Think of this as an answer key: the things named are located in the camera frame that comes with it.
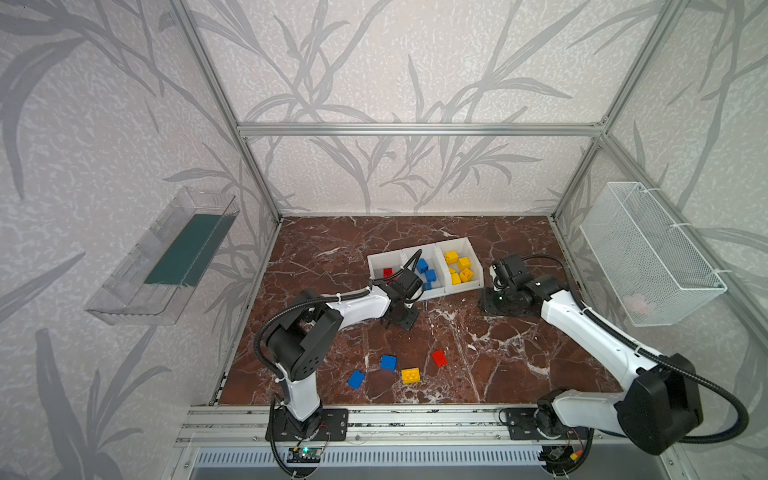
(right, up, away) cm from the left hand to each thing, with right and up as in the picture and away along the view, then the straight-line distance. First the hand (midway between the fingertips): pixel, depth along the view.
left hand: (411, 311), depth 92 cm
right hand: (+21, +6, -8) cm, 23 cm away
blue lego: (-15, -16, -12) cm, 25 cm away
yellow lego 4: (+18, +14, +10) cm, 25 cm away
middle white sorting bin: (+7, +12, +11) cm, 18 cm away
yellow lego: (+14, +16, +12) cm, 25 cm away
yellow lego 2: (+19, +10, +7) cm, 22 cm away
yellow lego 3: (+15, +9, +6) cm, 18 cm away
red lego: (+8, -12, -8) cm, 16 cm away
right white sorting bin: (+19, +19, +13) cm, 30 cm away
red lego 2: (-8, +11, +8) cm, 16 cm away
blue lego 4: (+5, +7, +6) cm, 10 cm away
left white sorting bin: (-12, +14, +9) cm, 20 cm away
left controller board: (-27, -30, -21) cm, 45 cm away
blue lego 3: (+7, +10, +9) cm, 15 cm away
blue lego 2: (+4, +14, +10) cm, 17 cm away
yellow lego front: (0, -15, -12) cm, 19 cm away
